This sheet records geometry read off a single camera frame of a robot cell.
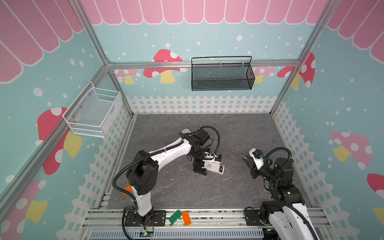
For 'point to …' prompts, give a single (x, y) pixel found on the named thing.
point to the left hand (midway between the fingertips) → (205, 165)
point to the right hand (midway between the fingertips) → (245, 157)
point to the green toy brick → (175, 216)
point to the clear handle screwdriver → (245, 157)
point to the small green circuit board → (145, 233)
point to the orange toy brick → (186, 218)
